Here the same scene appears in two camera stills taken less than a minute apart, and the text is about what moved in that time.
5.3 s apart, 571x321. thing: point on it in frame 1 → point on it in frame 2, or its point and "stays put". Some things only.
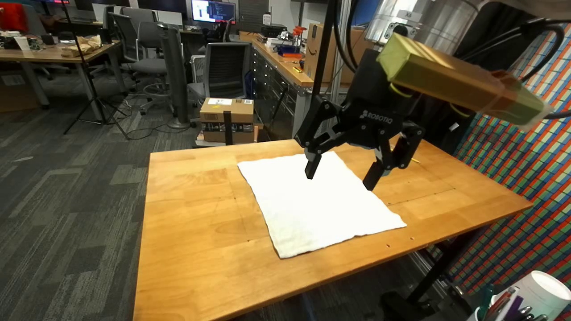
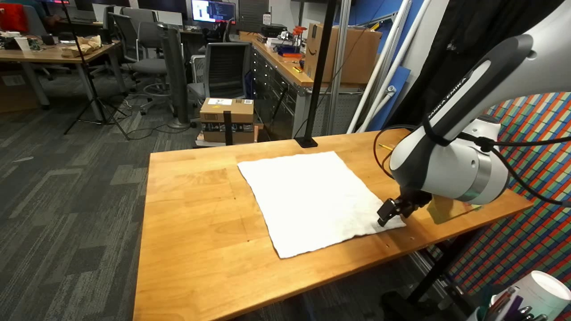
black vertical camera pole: [324, 49] stays put
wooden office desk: [70, 53] stays put
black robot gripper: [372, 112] → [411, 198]
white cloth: [302, 212] stays put
